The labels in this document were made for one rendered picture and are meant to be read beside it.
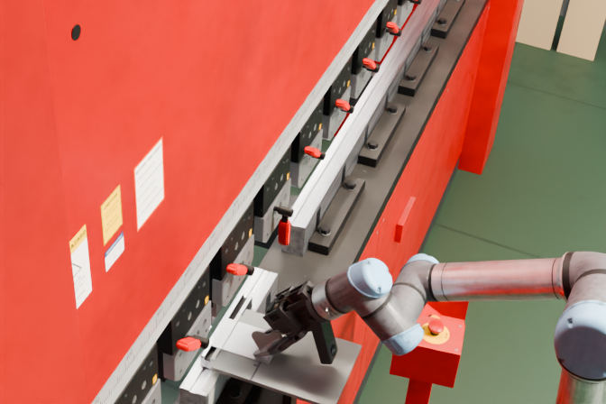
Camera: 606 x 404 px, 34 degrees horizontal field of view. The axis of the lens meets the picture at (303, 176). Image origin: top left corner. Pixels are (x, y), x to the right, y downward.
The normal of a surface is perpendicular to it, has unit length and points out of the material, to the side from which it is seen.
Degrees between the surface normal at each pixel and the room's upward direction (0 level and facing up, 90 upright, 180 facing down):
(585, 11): 82
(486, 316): 0
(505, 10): 90
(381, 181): 0
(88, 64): 90
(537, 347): 0
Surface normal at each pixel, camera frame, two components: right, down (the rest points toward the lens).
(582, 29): -0.40, 0.42
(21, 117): 0.94, 0.25
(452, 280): -0.57, -0.22
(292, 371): 0.06, -0.79
